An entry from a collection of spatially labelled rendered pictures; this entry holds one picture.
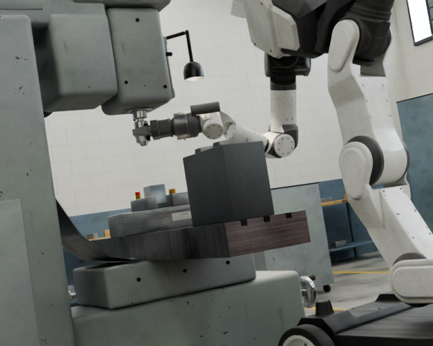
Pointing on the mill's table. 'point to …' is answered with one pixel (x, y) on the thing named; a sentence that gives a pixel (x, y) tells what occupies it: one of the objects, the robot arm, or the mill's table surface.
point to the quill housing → (137, 60)
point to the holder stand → (228, 182)
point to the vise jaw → (175, 200)
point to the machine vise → (148, 218)
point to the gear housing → (130, 3)
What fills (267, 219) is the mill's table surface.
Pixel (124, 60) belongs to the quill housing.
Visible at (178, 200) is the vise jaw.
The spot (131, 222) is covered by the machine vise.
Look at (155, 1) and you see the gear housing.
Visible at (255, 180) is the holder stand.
